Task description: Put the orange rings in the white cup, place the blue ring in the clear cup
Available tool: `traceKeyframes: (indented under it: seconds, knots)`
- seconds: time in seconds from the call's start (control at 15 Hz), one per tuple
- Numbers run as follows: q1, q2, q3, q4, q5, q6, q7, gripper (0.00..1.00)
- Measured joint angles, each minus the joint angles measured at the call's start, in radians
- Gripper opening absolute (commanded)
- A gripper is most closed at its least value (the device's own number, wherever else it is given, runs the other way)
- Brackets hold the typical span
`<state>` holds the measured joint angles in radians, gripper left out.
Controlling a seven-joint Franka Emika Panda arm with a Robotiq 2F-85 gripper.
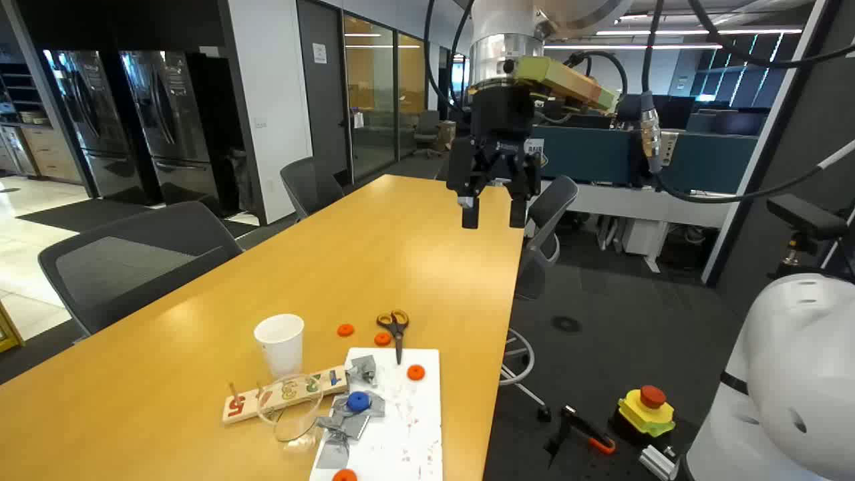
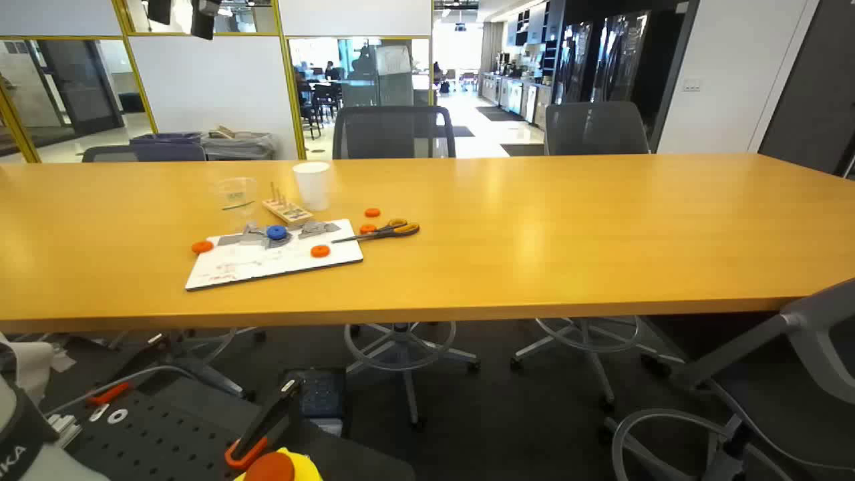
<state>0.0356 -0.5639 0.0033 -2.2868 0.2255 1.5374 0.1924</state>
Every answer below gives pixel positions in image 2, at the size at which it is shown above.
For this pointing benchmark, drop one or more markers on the white whiteboard sheet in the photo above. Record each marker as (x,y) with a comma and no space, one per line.
(223,265)

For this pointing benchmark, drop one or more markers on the dark grey office chair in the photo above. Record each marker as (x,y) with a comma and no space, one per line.
(592,130)

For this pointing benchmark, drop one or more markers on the yellow red emergency stop button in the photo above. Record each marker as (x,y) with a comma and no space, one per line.
(280,467)

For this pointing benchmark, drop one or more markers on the light grey office chair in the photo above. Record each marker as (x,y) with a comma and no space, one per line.
(787,382)

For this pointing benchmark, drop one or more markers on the orange grey scissors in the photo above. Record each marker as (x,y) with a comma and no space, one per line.
(395,229)

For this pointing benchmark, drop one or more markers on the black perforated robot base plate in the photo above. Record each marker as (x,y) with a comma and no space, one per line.
(181,431)

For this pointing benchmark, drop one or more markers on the crumpled grey tape piece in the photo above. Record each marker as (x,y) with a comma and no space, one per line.
(315,229)

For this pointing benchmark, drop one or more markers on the white paper cup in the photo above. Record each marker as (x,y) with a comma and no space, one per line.
(314,184)

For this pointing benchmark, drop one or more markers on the grey mesh office chair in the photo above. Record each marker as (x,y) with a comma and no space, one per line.
(398,133)

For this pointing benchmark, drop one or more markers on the black orange clamp tool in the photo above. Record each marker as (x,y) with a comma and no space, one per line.
(266,428)

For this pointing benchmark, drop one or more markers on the wooden number puzzle board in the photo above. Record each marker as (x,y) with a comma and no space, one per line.
(287,213)

